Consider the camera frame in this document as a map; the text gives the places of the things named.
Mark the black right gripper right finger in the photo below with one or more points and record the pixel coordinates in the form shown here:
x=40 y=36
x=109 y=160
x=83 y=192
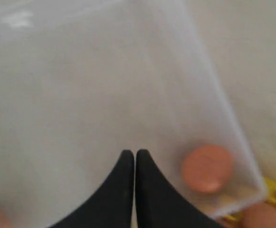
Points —
x=158 y=204

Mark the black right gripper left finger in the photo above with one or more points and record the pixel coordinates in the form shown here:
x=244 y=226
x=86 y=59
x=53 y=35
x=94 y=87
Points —
x=110 y=206

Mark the yellow plastic egg tray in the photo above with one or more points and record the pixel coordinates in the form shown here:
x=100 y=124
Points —
x=236 y=218

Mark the clear plastic container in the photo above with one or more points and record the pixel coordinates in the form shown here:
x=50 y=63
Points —
x=82 y=80

